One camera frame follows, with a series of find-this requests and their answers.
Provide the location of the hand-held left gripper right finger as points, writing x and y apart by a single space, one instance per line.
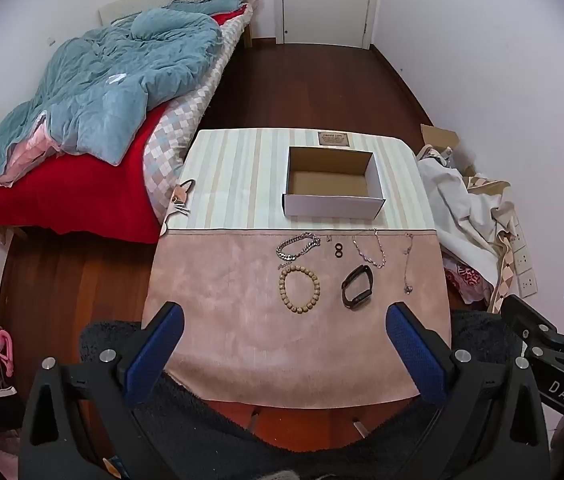
414 355

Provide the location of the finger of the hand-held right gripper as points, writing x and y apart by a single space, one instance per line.
527 315

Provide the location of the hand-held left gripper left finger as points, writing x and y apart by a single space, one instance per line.
154 352

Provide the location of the black fitness band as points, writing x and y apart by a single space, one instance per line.
349 300

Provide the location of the white cardboard box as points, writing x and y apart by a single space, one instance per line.
332 205

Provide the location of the white power strip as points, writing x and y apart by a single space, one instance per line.
524 260

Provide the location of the red patterned cloth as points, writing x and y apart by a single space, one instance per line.
467 280

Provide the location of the dark fuzzy garment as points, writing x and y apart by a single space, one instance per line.
211 440

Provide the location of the white cloth pile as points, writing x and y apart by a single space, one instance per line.
462 210

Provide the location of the red blanket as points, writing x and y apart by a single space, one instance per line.
76 202

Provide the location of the brown cardboard box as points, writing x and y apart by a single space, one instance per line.
442 137

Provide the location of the pink cloth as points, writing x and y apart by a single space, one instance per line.
26 152

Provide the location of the checkered bed sheet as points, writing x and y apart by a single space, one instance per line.
196 105

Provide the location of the teal quilt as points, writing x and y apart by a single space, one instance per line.
111 90

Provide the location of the wooden bed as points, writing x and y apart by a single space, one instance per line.
116 7

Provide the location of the white door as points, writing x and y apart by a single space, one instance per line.
327 5

